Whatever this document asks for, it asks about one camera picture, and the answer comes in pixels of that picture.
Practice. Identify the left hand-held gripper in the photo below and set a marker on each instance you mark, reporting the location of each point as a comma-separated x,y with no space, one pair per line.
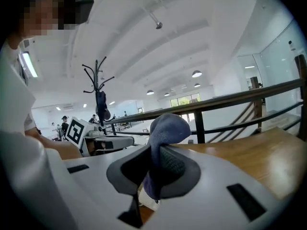
75,134

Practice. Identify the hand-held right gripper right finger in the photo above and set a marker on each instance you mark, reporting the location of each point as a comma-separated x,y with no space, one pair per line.
211,200

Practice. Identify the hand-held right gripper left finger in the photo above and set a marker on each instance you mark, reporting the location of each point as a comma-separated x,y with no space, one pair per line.
79,188

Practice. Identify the blue cloth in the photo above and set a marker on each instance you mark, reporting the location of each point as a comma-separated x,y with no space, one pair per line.
168,128

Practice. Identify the person's left forearm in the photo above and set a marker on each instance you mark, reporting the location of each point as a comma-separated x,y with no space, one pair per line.
64,151

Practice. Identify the dark hanging bag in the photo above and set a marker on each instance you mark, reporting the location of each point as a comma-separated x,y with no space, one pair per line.
102,106

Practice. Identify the black coat rack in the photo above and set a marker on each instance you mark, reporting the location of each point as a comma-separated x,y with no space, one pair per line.
96,80

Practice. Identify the large dome pendant lamp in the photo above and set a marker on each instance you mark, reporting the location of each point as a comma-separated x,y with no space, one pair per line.
196,74

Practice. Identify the person's white t-shirt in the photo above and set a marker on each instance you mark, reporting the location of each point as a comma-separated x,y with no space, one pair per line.
12,92

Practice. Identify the rectangular ceiling light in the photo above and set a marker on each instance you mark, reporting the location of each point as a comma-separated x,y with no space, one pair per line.
30,65

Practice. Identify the person's head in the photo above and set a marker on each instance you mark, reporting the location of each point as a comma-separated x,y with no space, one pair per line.
36,11

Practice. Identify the grey hanging ceiling camera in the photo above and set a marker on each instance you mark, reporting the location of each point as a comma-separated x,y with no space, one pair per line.
158,25

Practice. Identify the black head-mounted camera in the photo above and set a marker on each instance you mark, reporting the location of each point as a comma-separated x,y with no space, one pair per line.
82,8

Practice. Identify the white wall sensor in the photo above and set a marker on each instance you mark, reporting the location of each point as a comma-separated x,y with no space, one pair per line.
292,45

